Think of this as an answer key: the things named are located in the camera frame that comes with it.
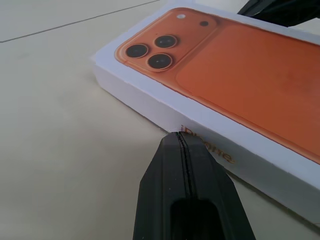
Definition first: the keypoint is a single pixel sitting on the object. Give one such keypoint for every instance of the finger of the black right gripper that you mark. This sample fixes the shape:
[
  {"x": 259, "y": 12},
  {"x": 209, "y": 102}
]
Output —
[{"x": 287, "y": 11}]

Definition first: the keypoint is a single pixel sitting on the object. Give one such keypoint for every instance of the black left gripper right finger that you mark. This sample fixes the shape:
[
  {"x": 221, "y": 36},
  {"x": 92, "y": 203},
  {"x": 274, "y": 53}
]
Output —
[{"x": 215, "y": 190}]

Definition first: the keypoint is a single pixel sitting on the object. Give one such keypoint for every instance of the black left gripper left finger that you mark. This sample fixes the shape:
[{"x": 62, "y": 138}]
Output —
[{"x": 160, "y": 190}]

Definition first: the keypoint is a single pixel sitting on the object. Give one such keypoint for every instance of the white phone box lid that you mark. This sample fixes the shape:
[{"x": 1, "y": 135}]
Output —
[{"x": 237, "y": 87}]

